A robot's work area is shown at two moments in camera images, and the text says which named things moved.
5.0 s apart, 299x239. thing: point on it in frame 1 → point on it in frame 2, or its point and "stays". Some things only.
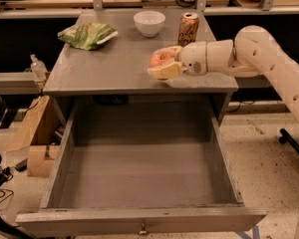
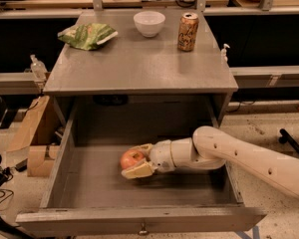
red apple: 160,56 → 130,157
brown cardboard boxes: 39,157 stays
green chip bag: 87,36 stays
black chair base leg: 287,137 stays
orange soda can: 187,29 stays
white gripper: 193,59 → 159,155
